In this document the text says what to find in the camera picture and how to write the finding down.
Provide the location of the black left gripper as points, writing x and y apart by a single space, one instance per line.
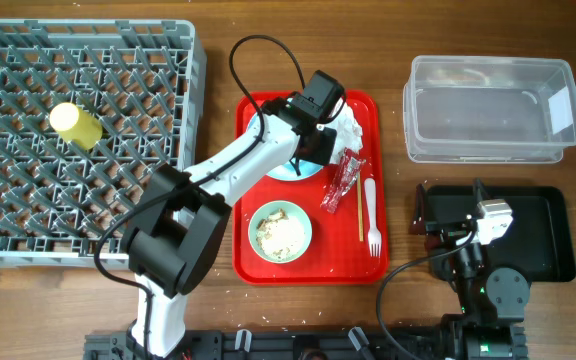
325 153

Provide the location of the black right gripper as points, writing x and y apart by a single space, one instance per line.
424 219

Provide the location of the white napkin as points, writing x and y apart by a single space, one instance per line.
349 132

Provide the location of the red snack wrapper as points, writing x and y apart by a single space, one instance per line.
345 177

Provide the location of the yellow plastic cup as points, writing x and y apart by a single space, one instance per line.
73 124

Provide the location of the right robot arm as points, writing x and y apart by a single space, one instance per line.
492 299

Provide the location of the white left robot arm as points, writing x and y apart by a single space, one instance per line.
173 235

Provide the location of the clear plastic waste bin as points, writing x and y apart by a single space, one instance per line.
489 109

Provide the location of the grey plastic dishwasher rack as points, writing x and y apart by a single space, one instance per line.
143 80

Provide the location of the light blue plate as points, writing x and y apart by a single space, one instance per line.
288 172

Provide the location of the wooden chopstick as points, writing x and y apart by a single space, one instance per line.
360 208

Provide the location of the white plastic fork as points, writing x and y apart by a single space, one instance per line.
374 235

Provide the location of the red plastic tray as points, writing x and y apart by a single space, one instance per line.
335 255

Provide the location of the green bowl with rice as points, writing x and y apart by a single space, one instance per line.
280 232

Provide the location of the black plastic tray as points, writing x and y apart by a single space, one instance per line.
538 243

